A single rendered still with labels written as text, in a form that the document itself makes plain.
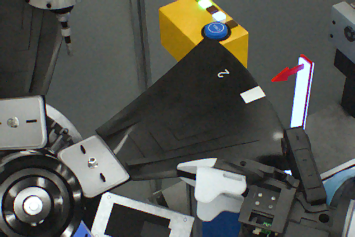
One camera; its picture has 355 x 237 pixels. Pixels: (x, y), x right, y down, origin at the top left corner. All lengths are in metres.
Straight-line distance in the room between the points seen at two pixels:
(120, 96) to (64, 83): 0.20
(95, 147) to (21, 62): 0.15
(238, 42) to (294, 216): 0.49
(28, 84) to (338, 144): 1.82
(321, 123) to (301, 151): 1.73
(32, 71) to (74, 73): 0.92
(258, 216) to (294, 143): 0.11
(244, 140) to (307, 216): 0.15
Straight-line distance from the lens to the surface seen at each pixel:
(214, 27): 1.20
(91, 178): 0.83
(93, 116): 1.84
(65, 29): 0.69
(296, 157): 0.82
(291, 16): 2.08
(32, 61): 0.79
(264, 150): 0.88
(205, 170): 0.80
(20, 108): 0.81
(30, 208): 0.76
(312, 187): 0.79
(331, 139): 2.50
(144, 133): 0.86
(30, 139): 0.81
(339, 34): 1.43
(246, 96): 0.91
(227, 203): 0.83
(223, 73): 0.92
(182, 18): 1.24
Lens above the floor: 1.82
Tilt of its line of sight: 46 degrees down
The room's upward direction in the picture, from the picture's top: 3 degrees counter-clockwise
